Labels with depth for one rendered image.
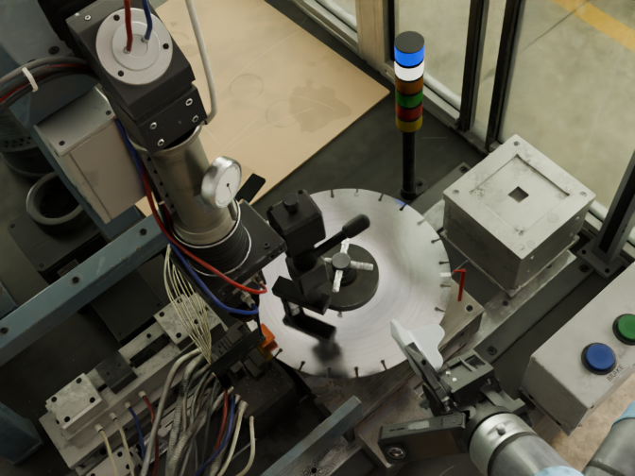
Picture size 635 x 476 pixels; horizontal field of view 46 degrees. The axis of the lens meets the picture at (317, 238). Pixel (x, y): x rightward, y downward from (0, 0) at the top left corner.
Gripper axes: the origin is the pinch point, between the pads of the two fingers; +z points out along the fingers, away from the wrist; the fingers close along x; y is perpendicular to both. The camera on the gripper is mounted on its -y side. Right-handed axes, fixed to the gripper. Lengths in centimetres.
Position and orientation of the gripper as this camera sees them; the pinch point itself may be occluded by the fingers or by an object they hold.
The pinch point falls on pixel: (403, 364)
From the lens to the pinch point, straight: 106.4
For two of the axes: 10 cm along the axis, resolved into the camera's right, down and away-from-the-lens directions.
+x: -3.4, -8.3, -4.5
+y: 8.7, -4.6, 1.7
